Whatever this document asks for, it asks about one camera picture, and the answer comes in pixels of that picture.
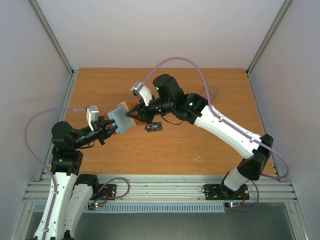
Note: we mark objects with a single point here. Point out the aluminium frame post right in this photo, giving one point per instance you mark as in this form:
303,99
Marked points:
286,4

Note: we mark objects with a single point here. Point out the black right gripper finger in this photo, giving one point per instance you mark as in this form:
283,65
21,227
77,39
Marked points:
136,118
134,109

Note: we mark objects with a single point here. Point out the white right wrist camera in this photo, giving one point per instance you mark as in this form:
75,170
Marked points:
141,91

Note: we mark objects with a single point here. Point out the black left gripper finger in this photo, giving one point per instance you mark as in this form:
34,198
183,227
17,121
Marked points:
106,122
110,130

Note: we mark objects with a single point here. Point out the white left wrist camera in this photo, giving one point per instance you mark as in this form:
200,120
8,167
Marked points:
92,115

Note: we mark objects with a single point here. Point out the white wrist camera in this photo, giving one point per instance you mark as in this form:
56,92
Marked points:
92,115
141,91

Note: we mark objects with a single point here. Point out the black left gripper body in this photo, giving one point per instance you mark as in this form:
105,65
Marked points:
100,131

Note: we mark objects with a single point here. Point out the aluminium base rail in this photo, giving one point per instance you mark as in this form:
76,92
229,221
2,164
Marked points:
188,188

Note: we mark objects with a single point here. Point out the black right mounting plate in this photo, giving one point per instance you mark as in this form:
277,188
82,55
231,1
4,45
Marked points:
216,192

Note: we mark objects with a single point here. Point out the grey slotted cable duct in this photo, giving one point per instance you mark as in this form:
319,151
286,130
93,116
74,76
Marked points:
131,208

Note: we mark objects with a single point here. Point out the taupe leather card holder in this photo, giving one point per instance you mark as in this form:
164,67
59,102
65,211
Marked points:
212,90

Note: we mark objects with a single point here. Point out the aluminium frame post left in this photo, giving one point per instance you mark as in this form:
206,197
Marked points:
47,28

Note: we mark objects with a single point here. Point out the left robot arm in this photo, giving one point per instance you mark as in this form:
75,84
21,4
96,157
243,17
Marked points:
70,191

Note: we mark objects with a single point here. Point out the brown leather card holder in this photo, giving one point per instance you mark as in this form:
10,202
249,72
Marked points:
123,122

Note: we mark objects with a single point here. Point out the left controller board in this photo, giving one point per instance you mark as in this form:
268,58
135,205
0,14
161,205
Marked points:
95,206

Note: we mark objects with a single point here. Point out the right controller board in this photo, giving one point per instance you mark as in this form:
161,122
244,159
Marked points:
233,204

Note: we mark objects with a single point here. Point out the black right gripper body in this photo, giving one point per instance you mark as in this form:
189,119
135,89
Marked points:
144,113

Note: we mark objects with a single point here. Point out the aluminium frame post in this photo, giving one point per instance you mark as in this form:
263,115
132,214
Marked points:
47,28
286,4

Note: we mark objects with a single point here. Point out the black credit card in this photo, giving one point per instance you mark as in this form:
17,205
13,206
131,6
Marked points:
150,127
159,126

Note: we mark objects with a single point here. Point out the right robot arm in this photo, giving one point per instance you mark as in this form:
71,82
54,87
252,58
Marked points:
196,110

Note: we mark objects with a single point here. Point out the controller board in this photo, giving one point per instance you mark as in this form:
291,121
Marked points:
233,204
95,206

